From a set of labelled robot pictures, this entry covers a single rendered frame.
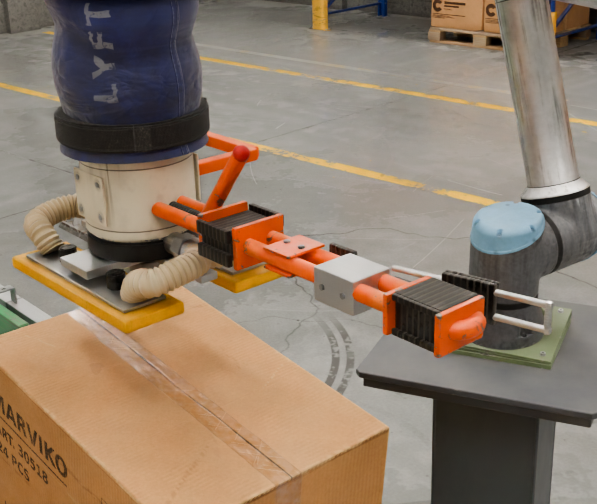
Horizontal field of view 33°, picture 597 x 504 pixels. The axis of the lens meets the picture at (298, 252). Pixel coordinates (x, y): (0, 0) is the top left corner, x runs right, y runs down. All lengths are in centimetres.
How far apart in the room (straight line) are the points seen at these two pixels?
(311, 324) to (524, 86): 207
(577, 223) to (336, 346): 182
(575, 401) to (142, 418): 89
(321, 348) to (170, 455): 241
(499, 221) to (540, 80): 31
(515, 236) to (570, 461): 131
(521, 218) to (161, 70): 98
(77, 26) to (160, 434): 61
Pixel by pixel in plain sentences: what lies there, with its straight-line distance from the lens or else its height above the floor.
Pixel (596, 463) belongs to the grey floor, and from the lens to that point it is 329.
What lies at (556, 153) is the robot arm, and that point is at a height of 115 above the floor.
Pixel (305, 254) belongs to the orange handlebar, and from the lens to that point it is 128.
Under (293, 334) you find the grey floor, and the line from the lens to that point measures 400.
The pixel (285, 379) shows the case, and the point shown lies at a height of 96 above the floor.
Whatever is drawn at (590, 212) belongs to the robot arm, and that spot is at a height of 102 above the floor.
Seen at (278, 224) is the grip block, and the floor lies 131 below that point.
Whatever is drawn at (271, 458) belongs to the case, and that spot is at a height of 94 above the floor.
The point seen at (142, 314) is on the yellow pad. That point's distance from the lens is 142.
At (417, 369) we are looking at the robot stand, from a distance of 215.
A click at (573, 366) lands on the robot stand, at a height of 75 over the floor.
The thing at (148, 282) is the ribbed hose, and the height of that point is 123.
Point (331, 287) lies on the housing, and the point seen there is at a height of 129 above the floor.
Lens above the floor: 177
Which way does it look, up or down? 22 degrees down
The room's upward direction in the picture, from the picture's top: 2 degrees counter-clockwise
